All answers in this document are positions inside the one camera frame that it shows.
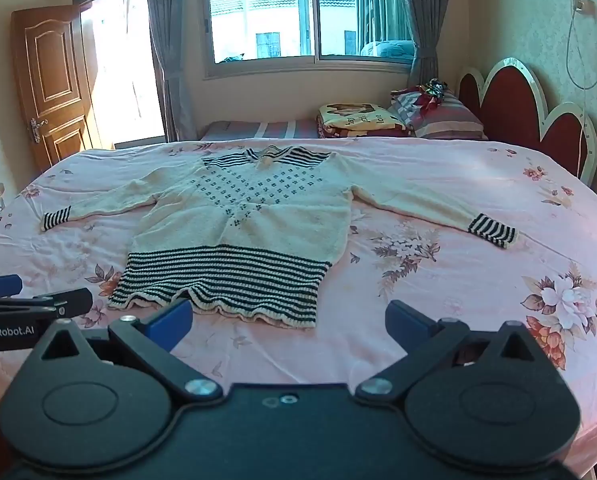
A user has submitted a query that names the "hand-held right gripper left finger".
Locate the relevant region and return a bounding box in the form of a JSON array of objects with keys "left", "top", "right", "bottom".
[{"left": 28, "top": 299, "right": 224, "bottom": 403}]

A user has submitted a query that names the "folded printed blanket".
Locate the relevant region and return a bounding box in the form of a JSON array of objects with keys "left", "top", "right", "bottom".
[{"left": 316, "top": 101, "right": 415, "bottom": 139}]

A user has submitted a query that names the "colourful crumpled cloth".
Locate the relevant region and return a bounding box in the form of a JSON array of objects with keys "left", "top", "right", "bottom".
[{"left": 415, "top": 78, "right": 450, "bottom": 107}]

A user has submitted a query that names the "cream sweater with black stripes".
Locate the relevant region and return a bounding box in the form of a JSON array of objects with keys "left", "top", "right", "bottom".
[{"left": 41, "top": 144, "right": 520, "bottom": 331}]

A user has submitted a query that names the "striped mattress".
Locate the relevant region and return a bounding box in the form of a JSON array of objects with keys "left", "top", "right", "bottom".
[{"left": 198, "top": 119, "right": 324, "bottom": 142}]

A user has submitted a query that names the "red scalloped headboard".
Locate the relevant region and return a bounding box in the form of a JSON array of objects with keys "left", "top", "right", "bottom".
[{"left": 456, "top": 57, "right": 597, "bottom": 188}]

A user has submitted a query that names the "white hanging cable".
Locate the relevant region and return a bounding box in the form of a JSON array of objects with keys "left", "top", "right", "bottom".
[{"left": 566, "top": 0, "right": 597, "bottom": 171}]

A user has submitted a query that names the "teal blanket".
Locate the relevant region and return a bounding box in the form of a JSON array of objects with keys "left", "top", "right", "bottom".
[{"left": 361, "top": 39, "right": 417, "bottom": 59}]

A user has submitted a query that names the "sliding glass window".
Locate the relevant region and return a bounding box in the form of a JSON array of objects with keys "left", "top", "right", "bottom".
[{"left": 198, "top": 0, "right": 419, "bottom": 79}]

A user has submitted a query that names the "pink floral bed sheet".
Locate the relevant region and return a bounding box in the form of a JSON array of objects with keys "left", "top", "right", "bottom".
[{"left": 0, "top": 137, "right": 597, "bottom": 476}]

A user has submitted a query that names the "grey curtain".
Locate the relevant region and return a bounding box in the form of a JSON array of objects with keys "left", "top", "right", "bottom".
[
  {"left": 143, "top": 0, "right": 200, "bottom": 143},
  {"left": 396, "top": 0, "right": 442, "bottom": 92}
]

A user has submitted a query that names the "striped pillow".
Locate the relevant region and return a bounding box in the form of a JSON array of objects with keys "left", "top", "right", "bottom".
[{"left": 391, "top": 87, "right": 489, "bottom": 141}]

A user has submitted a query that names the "brown wooden door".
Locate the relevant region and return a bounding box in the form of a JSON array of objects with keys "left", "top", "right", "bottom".
[{"left": 11, "top": 5, "right": 102, "bottom": 171}]

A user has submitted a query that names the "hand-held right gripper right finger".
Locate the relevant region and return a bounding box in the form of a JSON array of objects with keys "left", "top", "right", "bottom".
[{"left": 355, "top": 300, "right": 554, "bottom": 403}]

